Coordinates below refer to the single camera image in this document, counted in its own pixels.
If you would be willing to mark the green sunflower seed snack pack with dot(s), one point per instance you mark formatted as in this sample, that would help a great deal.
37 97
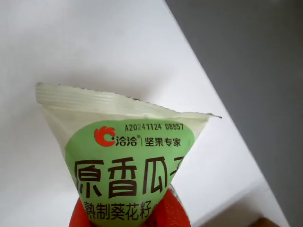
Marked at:
130 153

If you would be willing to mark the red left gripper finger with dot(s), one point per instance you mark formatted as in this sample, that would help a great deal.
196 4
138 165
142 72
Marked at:
79 217

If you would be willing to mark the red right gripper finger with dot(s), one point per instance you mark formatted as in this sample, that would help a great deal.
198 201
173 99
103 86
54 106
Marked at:
170 212

